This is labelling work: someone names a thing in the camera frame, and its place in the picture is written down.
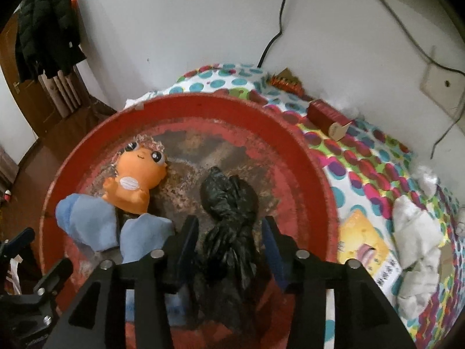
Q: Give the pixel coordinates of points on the white tissue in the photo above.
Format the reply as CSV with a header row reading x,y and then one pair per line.
x,y
345,107

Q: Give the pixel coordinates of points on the beige wall socket plate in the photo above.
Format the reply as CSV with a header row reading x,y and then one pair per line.
x,y
443,87

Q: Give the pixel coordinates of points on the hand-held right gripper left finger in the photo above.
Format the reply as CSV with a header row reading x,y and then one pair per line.
x,y
183,251

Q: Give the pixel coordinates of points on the black plastic bag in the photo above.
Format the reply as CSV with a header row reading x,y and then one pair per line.
x,y
225,203

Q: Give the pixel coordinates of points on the white patterned cloth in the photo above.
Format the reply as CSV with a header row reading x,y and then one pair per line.
x,y
11,272

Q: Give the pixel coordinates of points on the blue sock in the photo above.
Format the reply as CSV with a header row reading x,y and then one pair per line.
x,y
83,221
145,236

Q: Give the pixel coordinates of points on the black puffer jacket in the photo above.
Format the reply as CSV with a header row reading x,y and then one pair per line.
x,y
47,25

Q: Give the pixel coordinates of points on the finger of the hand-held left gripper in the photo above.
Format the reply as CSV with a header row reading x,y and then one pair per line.
x,y
54,274
20,241

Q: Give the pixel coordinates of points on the orange toy figure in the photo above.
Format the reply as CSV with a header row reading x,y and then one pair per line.
x,y
134,185

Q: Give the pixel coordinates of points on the red box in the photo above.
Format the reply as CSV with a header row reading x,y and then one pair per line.
x,y
321,112

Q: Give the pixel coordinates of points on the polka dot tablecloth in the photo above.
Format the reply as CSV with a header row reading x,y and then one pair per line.
x,y
363,167

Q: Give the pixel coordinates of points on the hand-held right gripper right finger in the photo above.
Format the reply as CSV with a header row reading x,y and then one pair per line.
x,y
274,258

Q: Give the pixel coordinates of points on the red round tray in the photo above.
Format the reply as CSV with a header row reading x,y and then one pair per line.
x,y
254,123

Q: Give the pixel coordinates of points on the white sock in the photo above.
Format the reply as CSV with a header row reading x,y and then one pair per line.
x,y
417,287
414,225

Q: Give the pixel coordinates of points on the radiator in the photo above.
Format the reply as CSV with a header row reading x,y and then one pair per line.
x,y
61,91

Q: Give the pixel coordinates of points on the wooden furniture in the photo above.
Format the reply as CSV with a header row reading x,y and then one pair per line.
x,y
5,163

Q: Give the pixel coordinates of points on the yellow cardboard box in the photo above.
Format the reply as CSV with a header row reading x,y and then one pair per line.
x,y
359,236

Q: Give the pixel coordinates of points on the wooden door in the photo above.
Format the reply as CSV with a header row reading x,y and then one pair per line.
x,y
21,94

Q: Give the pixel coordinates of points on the clear plastic bag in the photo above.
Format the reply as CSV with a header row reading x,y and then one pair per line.
x,y
425,180

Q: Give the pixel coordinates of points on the white sheet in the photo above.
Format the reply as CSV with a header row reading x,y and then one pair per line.
x,y
132,103

